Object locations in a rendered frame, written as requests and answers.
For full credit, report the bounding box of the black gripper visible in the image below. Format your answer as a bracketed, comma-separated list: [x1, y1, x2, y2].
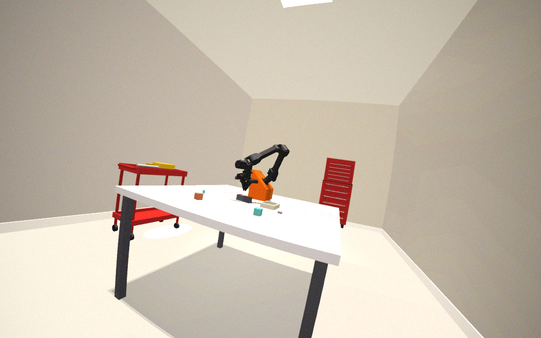
[240, 169, 258, 191]

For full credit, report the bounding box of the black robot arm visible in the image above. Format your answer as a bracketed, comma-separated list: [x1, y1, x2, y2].
[235, 144, 290, 185]

